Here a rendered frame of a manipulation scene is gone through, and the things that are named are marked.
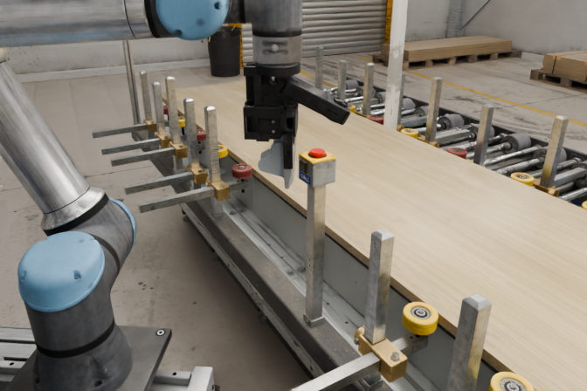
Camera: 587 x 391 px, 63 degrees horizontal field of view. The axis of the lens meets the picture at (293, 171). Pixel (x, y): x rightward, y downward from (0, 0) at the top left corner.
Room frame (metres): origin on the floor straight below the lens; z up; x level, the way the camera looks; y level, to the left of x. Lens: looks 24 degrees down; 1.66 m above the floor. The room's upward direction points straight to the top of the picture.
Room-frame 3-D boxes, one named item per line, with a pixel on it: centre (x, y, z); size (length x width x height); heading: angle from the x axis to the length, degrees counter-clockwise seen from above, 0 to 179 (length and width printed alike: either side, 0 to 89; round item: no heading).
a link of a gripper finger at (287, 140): (0.73, 0.01, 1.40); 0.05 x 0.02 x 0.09; 176
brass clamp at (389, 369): (0.87, -0.20, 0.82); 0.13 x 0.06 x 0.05; 30
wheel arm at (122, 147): (2.31, 0.75, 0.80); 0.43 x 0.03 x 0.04; 120
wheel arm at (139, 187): (1.88, 0.50, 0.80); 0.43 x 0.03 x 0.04; 120
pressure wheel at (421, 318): (0.90, -0.30, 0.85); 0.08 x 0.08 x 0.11
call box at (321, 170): (1.11, -0.06, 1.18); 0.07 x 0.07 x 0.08; 30
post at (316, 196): (1.11, -0.06, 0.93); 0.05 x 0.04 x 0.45; 30
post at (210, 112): (1.75, 0.31, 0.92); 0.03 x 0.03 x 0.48; 30
